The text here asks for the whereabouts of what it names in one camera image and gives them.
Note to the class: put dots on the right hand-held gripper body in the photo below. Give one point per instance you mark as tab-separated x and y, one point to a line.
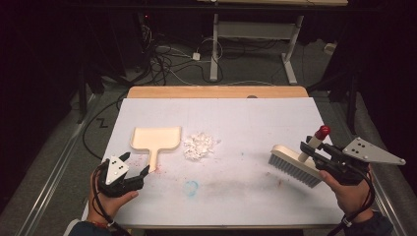
359	154

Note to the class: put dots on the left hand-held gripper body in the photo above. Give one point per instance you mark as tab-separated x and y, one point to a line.
115	170

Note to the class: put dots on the cream dustpan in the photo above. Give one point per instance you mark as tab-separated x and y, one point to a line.
155	139

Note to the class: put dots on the person's left hand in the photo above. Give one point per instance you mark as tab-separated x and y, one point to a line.
108	205

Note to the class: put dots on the person's right hand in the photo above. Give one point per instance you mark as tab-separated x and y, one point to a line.
349	198

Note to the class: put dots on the pile of white paper scraps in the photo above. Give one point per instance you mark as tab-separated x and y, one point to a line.
199	146

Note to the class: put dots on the white table sheet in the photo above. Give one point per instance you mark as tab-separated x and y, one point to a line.
229	183

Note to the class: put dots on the wooden table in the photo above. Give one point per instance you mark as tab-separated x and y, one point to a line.
213	91

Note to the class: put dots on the white power adapter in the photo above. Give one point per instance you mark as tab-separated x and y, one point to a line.
196	56

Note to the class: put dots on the metal floor rail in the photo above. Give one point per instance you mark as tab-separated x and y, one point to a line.
390	209
52	177

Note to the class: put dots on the white desk frame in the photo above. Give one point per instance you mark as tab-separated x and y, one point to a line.
255	30

